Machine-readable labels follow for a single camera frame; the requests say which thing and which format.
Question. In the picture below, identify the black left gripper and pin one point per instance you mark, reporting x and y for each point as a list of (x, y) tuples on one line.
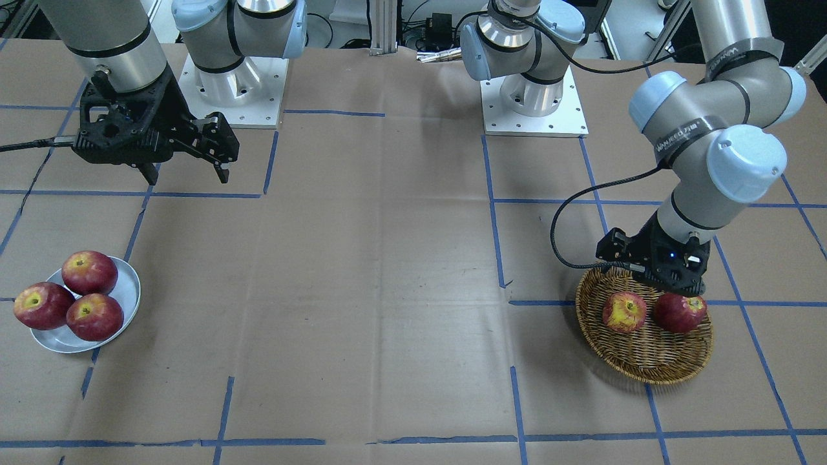
[(650, 242)]

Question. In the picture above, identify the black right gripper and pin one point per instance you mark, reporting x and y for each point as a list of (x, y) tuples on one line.
[(173, 102)]

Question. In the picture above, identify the red yellow apple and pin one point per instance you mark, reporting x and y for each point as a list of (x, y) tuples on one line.
[(624, 312)]

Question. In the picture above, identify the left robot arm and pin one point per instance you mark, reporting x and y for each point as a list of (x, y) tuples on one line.
[(712, 134)]

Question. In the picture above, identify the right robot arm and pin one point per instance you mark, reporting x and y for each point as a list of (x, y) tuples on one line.
[(117, 37)]

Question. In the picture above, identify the dark red apple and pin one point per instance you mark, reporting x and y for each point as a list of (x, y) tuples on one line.
[(679, 313)]

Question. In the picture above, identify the wicker basket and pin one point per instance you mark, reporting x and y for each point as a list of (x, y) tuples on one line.
[(649, 354)]

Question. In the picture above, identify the white plate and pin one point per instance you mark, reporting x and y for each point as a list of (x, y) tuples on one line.
[(127, 292)]

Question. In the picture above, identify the red apple top plate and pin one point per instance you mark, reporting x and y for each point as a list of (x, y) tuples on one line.
[(89, 272)]

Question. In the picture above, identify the red apple plate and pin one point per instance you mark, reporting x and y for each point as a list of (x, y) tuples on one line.
[(43, 306), (89, 272), (95, 317)]

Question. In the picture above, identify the red apple front plate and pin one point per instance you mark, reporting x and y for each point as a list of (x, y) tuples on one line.
[(95, 317)]

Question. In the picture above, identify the black power adapter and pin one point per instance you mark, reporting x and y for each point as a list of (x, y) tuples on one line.
[(438, 32)]

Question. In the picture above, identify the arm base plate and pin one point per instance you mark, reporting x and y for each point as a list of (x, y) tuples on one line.
[(249, 97), (568, 113)]

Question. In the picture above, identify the aluminium frame post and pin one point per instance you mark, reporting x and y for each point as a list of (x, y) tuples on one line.
[(383, 26)]

